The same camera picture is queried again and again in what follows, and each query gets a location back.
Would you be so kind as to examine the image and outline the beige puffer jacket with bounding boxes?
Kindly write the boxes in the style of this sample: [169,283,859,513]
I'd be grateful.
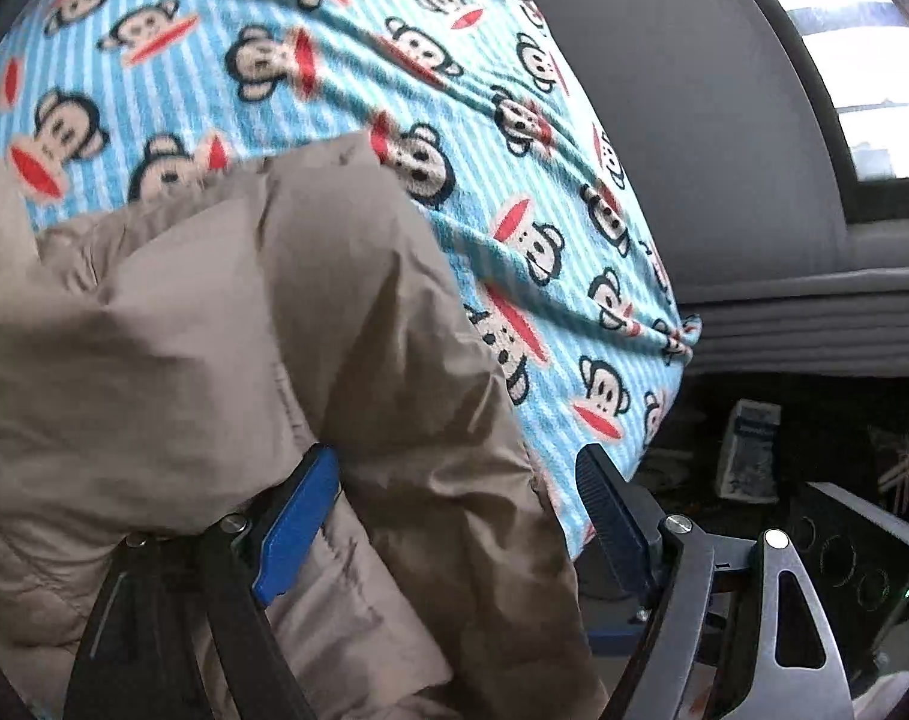
[0,131,613,720]

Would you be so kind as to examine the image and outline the window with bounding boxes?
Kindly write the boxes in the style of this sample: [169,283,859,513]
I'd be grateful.
[713,0,909,192]

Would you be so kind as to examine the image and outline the blue monkey print blanket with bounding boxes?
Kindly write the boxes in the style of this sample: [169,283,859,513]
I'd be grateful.
[0,0,704,563]

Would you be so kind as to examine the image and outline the white and blue packet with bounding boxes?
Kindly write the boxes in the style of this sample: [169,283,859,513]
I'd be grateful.
[715,398,784,506]

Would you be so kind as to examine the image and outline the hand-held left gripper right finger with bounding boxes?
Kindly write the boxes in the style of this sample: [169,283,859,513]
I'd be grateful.
[575,442,857,720]

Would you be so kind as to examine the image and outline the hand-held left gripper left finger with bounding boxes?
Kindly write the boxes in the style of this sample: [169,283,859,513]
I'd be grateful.
[62,442,341,720]

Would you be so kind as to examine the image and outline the wooden sticks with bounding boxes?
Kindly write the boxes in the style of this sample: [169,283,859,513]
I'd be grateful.
[869,426,909,520]

